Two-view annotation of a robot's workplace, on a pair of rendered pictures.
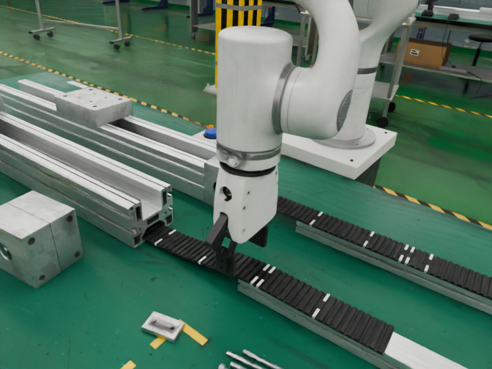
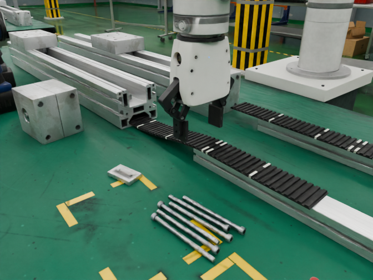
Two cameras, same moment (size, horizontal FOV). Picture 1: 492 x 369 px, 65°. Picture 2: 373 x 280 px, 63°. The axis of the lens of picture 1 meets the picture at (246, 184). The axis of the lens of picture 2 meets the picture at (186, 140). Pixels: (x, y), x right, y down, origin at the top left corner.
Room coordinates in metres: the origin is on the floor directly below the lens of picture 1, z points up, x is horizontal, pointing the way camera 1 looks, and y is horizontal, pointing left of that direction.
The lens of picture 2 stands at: (-0.02, -0.11, 1.07)
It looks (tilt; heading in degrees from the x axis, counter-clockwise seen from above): 28 degrees down; 16
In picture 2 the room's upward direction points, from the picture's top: straight up
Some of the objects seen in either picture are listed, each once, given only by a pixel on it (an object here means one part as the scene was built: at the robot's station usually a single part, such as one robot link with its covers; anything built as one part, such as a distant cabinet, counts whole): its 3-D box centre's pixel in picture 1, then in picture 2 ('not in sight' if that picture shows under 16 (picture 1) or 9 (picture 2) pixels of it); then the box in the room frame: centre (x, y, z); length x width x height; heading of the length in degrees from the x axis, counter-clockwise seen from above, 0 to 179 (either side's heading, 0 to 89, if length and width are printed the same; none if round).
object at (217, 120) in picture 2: (262, 223); (220, 106); (0.50, -0.03, 0.86); 0.03 x 0.03 x 0.07; 57
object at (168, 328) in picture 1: (163, 326); (124, 174); (0.36, 0.10, 0.78); 0.05 x 0.03 x 0.01; 70
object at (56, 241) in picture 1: (41, 233); (54, 108); (0.49, 0.32, 0.83); 0.11 x 0.10 x 0.10; 153
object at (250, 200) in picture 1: (246, 190); (200, 65); (0.46, 0.00, 0.95); 0.10 x 0.07 x 0.11; 147
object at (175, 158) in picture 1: (97, 128); (119, 60); (0.94, 0.40, 0.82); 0.80 x 0.10 x 0.09; 57
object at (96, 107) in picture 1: (94, 110); (117, 46); (0.94, 0.40, 0.87); 0.16 x 0.11 x 0.07; 57
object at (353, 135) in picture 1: (345, 102); (323, 40); (1.01, -0.25, 0.91); 0.19 x 0.19 x 0.18
